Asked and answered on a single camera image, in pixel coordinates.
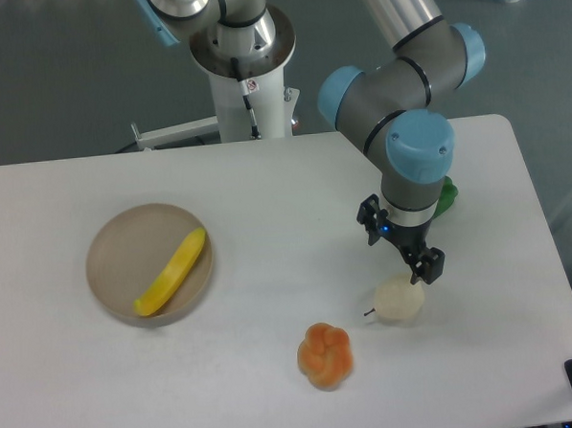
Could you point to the pale yellow toy pear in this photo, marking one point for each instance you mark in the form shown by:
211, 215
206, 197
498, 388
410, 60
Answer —
397, 299

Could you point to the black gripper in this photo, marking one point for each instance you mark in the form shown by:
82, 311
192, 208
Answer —
427, 265

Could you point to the beige round plate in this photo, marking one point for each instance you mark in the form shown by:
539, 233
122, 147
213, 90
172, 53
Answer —
130, 251

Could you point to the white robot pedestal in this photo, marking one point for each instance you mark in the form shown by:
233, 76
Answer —
245, 69

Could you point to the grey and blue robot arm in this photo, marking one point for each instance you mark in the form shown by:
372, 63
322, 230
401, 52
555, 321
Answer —
384, 114

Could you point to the yellow toy banana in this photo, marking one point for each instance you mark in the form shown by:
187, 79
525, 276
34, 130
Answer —
174, 273

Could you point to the green toy vegetable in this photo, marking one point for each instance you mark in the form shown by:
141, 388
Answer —
447, 197

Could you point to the orange knotted bread roll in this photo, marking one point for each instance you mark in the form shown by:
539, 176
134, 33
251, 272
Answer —
325, 356

